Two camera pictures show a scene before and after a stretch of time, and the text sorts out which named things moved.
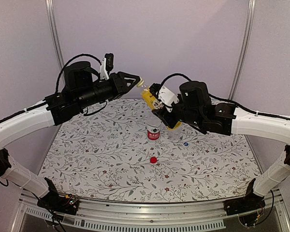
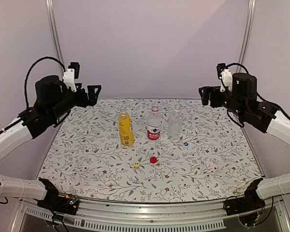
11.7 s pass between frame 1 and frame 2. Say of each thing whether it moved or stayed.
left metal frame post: stayed
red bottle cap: stayed
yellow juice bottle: moved
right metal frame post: stayed
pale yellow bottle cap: moved
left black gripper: moved
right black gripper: moved
